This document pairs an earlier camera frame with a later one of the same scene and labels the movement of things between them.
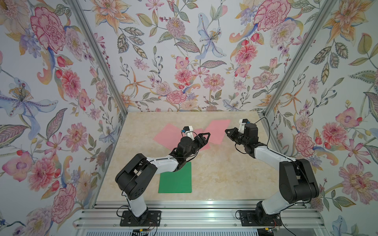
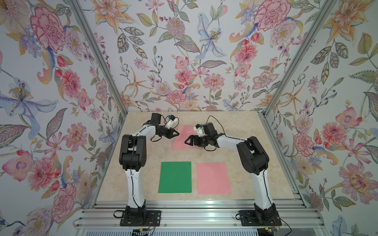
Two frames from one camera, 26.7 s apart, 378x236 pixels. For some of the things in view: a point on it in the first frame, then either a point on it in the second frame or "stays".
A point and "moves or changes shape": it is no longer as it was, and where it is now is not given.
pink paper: (170, 136) moves or changes shape
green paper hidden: (178, 181) stays
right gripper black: (235, 131) → (193, 141)
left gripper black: (203, 140) → (169, 134)
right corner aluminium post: (327, 7) stays
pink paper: (199, 131) → (213, 178)
